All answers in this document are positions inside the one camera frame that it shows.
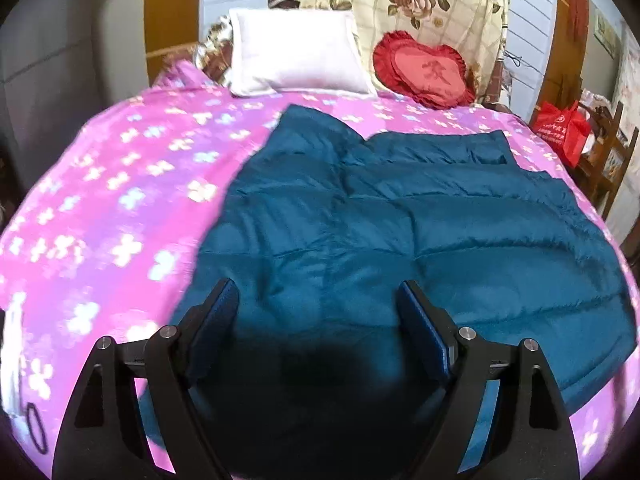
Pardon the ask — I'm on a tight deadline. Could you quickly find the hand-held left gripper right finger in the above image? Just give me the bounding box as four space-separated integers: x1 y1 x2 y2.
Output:
396 280 581 480

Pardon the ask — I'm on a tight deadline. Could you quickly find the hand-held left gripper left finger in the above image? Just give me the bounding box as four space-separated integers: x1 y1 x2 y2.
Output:
51 278 240 480

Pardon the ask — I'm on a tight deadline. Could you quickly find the teal puffer jacket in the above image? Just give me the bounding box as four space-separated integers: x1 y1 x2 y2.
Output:
135 104 638 480

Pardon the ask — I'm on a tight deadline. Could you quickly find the pink floral bed sheet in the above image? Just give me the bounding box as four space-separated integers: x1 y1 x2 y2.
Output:
0 59 626 480

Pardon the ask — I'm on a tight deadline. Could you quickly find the red shopping bag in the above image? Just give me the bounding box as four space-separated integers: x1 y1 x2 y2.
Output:
530 100 592 167

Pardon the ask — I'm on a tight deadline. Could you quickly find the wooden chair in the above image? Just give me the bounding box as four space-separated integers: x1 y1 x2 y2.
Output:
570 87 640 216

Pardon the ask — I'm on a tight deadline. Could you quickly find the red heart-shaped cushion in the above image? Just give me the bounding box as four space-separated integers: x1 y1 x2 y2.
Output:
372 31 477 110

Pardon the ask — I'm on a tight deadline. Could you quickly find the brown floral blanket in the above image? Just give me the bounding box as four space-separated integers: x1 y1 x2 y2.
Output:
194 0 301 88

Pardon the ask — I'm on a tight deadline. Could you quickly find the white pillow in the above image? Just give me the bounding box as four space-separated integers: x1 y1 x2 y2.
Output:
229 7 377 98

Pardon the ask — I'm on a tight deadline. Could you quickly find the grey wardrobe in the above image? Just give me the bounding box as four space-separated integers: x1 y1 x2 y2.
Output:
0 0 151 186

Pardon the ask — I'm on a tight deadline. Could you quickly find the cream rose-print quilt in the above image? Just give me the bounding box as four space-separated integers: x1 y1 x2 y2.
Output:
285 0 511 106

